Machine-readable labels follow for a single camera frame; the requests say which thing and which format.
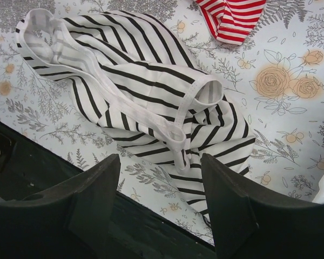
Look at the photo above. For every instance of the black white striped tank top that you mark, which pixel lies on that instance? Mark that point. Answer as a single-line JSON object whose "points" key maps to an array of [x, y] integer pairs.
{"points": [[132, 76]]}

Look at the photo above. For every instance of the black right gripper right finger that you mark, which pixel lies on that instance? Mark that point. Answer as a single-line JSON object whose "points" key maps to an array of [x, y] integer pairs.
{"points": [[249, 220]]}

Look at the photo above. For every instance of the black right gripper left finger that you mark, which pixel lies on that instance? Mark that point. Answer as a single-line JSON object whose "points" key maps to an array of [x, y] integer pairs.
{"points": [[68, 220]]}

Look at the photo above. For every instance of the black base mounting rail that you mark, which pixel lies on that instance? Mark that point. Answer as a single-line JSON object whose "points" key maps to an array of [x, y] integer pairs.
{"points": [[134, 231]]}

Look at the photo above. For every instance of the floral patterned table mat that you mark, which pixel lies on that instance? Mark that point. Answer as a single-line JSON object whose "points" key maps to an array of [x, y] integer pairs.
{"points": [[275, 77]]}

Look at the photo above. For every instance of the red white striped tank top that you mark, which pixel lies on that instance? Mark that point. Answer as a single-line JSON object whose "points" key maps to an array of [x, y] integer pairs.
{"points": [[231, 21]]}

